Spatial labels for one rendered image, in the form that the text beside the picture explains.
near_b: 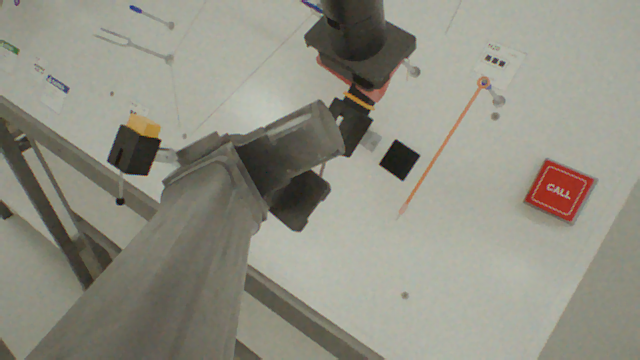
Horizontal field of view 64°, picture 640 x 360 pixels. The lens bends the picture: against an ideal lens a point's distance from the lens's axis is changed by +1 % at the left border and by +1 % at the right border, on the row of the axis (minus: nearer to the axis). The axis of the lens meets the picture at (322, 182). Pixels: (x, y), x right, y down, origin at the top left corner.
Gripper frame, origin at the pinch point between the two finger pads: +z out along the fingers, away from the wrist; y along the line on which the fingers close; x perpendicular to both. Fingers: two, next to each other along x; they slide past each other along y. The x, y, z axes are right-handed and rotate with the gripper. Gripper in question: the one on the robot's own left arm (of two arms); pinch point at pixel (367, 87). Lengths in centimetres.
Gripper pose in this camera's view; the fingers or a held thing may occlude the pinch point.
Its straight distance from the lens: 60.9
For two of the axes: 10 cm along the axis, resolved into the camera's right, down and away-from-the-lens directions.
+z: 1.8, 3.8, 9.1
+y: -7.4, -5.5, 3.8
